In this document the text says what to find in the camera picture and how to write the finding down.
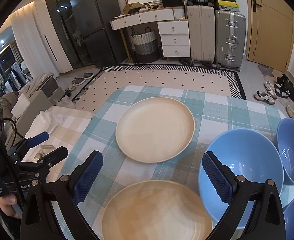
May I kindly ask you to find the woven laundry basket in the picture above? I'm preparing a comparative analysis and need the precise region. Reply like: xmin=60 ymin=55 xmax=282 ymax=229
xmin=131 ymin=27 xmax=161 ymax=63

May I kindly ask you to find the white suitcase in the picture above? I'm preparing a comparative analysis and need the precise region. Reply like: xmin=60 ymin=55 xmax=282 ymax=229
xmin=187 ymin=5 xmax=215 ymax=63

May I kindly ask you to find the white plastic bag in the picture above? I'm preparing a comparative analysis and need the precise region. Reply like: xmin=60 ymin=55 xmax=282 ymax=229
xmin=25 ymin=111 xmax=67 ymax=139

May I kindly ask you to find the white dressing table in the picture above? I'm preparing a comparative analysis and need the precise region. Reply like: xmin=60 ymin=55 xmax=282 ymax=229
xmin=110 ymin=7 xmax=191 ymax=58

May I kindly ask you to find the black refrigerator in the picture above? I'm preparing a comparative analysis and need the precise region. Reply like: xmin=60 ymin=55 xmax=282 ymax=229
xmin=71 ymin=0 xmax=127 ymax=68

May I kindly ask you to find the silver suitcase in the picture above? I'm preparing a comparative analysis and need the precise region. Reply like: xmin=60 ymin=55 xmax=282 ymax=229
xmin=215 ymin=10 xmax=246 ymax=71

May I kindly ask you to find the left hand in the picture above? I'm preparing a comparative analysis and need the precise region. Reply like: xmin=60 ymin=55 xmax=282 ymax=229
xmin=0 ymin=193 xmax=20 ymax=219

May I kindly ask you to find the teal plaid tablecloth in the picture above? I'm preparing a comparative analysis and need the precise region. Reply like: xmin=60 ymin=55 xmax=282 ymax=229
xmin=48 ymin=86 xmax=284 ymax=237

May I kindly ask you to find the wooden door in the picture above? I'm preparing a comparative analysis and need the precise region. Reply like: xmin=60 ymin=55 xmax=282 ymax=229
xmin=246 ymin=0 xmax=294 ymax=73

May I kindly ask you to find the cream plate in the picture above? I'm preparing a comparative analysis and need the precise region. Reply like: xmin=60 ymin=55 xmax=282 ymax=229
xmin=102 ymin=180 xmax=212 ymax=239
xmin=115 ymin=96 xmax=195 ymax=163

